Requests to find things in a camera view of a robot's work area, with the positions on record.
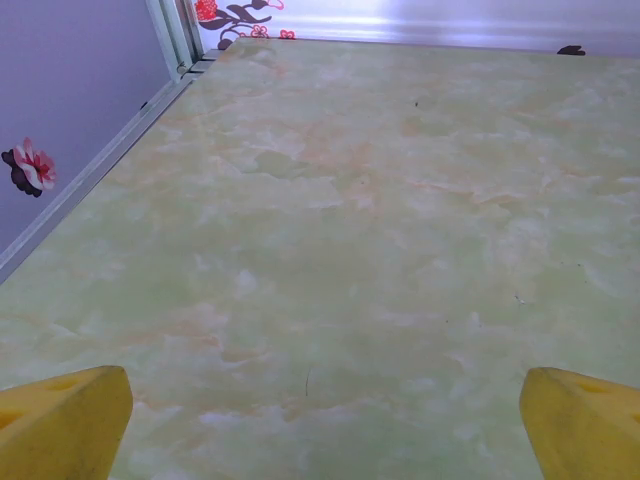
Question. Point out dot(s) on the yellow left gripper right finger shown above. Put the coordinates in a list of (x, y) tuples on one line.
[(585, 430)]

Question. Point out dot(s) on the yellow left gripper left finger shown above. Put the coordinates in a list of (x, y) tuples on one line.
[(60, 425)]

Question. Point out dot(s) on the aluminium table side rail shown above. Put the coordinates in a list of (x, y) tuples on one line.
[(95, 170)]

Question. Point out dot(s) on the aluminium frame corner post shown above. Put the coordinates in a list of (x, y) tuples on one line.
[(172, 35)]

